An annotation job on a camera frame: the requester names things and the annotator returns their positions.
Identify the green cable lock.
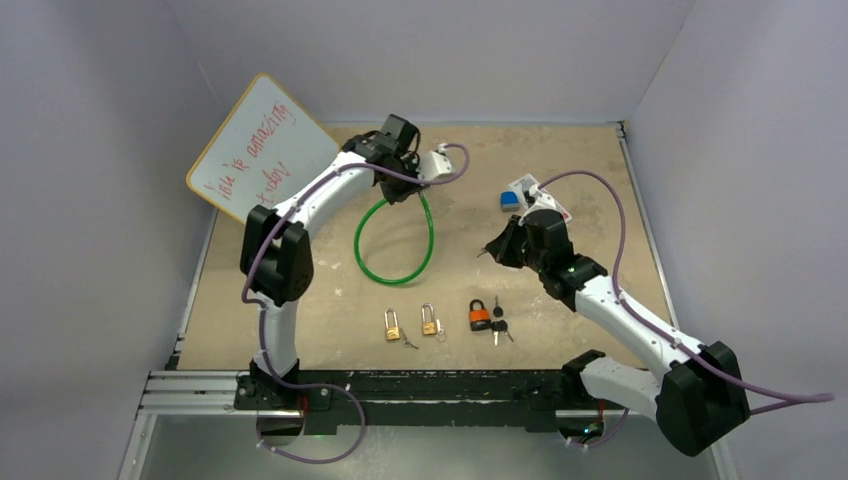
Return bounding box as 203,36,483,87
352,194,436,287

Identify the black-headed keys bunch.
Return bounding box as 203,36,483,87
491,297,514,347

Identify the orange black lock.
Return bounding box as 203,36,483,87
468,299,492,332

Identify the brass padlock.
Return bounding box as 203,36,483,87
421,303,438,336
384,308,401,342

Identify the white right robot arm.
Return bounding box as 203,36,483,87
483,209,751,456

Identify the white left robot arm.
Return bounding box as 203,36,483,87
240,115,431,409

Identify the blue whiteboard eraser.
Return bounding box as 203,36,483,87
499,190,521,213

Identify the white printed card package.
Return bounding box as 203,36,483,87
508,174,572,225

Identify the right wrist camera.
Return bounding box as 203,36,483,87
524,185,556,214

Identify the whiteboard with orange frame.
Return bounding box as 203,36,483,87
186,73,339,223

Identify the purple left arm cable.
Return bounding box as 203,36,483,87
241,142,472,392

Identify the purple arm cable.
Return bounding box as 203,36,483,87
241,142,472,392
533,170,836,417

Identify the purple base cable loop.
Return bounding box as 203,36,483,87
256,377,367,465

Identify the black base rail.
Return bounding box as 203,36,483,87
234,368,622,437

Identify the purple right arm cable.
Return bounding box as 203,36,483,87
533,170,836,417

